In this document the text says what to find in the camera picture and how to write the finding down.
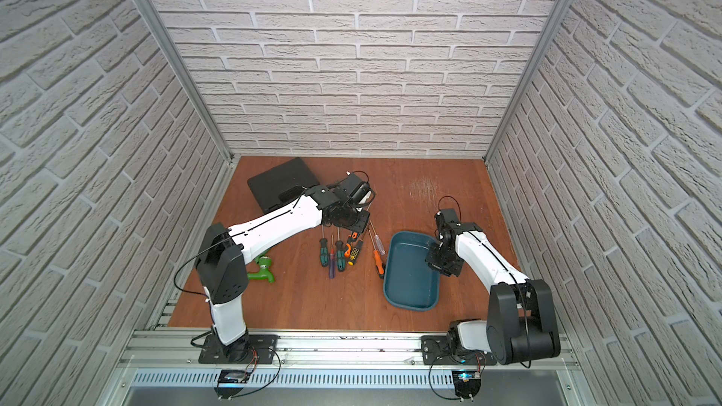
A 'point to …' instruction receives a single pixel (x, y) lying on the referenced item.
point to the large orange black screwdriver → (377, 259)
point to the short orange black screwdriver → (351, 238)
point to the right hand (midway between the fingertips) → (438, 267)
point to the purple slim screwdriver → (332, 260)
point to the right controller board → (466, 382)
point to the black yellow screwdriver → (355, 251)
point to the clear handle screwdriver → (380, 245)
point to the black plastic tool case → (281, 184)
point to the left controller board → (230, 382)
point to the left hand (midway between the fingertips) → (368, 220)
